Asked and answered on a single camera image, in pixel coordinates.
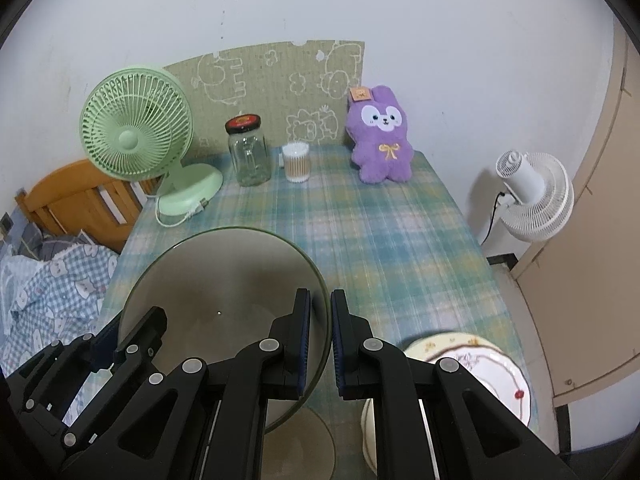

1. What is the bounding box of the plaid green blue tablecloth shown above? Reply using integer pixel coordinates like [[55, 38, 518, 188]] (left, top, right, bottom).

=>
[[94, 145, 542, 480]]

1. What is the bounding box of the black fan power cable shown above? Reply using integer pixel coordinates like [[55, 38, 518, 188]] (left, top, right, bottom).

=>
[[480, 190, 506, 247]]

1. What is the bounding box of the white plate red floral trim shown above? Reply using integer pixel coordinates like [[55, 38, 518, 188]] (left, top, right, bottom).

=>
[[361, 334, 533, 479]]

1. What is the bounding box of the white standing fan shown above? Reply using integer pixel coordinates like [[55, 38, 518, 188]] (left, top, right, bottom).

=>
[[482, 150, 575, 244]]

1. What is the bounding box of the glass jar black lid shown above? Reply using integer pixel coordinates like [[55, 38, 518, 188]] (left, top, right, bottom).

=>
[[224, 114, 271, 186]]

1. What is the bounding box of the white fan power cord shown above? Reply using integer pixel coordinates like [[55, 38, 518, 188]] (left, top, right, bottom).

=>
[[153, 198, 210, 228]]

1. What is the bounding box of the checkered bear pattern blanket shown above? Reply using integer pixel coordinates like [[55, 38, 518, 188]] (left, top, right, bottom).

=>
[[1, 244, 118, 376]]

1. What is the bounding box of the green animal pattern mat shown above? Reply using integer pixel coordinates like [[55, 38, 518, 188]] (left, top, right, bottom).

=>
[[165, 39, 364, 159]]

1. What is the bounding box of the wooden chair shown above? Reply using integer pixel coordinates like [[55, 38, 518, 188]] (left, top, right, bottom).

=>
[[15, 159, 158, 252]]

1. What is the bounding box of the beige door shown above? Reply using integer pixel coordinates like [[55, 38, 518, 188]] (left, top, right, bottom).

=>
[[512, 24, 639, 406]]

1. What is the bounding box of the leaf pattern ceramic bowl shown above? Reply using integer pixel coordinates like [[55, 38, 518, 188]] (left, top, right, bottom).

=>
[[117, 226, 336, 480]]

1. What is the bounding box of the purple plush bunny toy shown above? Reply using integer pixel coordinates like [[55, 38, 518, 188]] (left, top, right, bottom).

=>
[[345, 86, 414, 184]]

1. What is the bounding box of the cotton swab container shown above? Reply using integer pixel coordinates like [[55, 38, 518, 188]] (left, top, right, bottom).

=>
[[281, 142, 311, 183]]

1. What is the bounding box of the green desk fan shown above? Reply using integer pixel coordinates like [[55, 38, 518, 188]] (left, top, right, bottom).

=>
[[79, 66, 224, 228]]

